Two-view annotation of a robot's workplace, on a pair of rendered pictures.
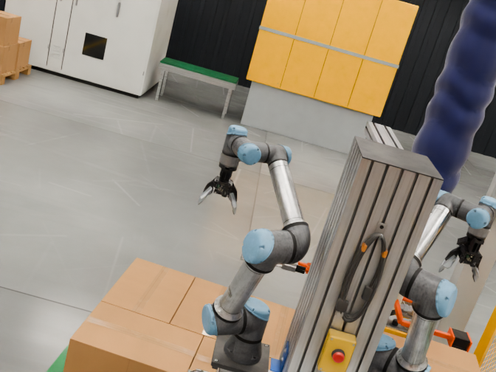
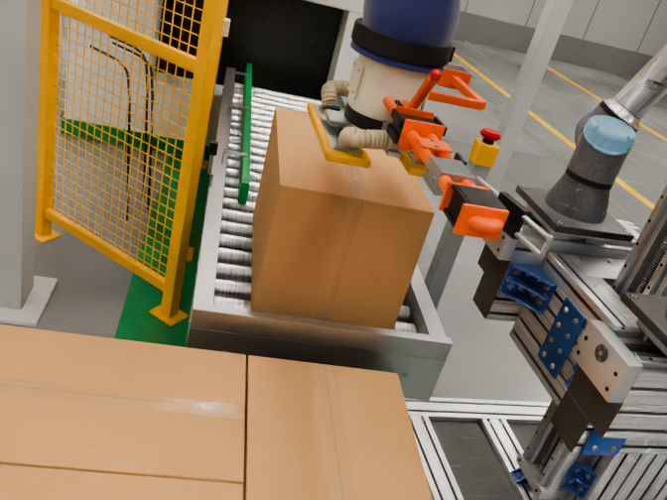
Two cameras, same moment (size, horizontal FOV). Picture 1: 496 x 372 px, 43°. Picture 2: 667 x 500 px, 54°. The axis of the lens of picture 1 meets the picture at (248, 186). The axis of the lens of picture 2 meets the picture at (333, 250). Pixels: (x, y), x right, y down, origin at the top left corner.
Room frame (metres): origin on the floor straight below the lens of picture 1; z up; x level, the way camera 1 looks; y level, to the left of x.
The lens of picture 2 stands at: (3.19, 0.69, 1.59)
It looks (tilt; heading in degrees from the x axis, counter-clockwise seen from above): 28 degrees down; 252
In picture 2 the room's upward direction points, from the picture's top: 16 degrees clockwise
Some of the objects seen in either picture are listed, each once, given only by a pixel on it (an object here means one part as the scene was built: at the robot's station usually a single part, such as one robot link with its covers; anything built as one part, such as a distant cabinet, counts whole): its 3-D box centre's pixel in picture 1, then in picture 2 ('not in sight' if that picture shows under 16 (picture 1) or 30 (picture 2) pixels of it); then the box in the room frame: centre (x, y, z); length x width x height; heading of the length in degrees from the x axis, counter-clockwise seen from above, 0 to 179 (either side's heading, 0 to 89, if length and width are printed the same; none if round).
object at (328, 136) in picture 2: not in sight; (336, 126); (2.80, -0.76, 1.11); 0.34 x 0.10 x 0.05; 89
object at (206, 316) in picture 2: not in sight; (325, 332); (2.72, -0.66, 0.58); 0.70 x 0.03 x 0.06; 176
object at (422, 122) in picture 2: not in sight; (416, 129); (2.71, -0.50, 1.22); 0.10 x 0.08 x 0.06; 179
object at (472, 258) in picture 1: (471, 249); not in sight; (2.34, -0.91, 1.66); 0.09 x 0.08 x 0.12; 1
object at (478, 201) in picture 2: not in sight; (471, 209); (2.72, -0.15, 1.22); 0.08 x 0.07 x 0.05; 89
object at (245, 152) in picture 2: not in sight; (238, 115); (2.87, -2.20, 0.60); 1.60 x 0.11 x 0.09; 86
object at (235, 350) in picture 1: (245, 342); not in sight; (2.16, -0.16, 1.09); 0.15 x 0.15 x 0.10
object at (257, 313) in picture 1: (252, 317); not in sight; (2.15, -0.16, 1.20); 0.13 x 0.12 x 0.14; 121
